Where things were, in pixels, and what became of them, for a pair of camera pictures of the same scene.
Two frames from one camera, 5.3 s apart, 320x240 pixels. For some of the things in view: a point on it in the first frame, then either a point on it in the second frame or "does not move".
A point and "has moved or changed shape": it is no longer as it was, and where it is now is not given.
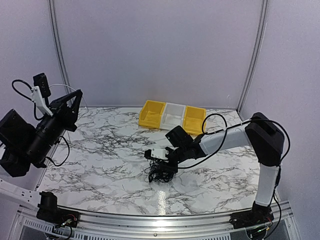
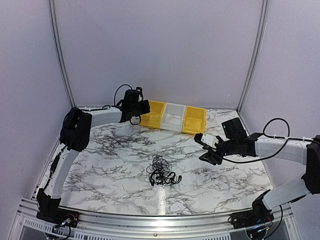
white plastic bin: x=173 y=116 does not move
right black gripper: x=167 y=168 to x=211 y=158
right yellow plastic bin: x=193 y=120 does not move
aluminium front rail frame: x=28 y=226 does not move
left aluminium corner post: x=59 y=44 does not move
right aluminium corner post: x=263 y=32 does not move
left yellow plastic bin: x=151 y=113 does not move
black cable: x=158 y=172 has moved or changed shape
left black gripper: x=68 y=116 to x=146 y=109
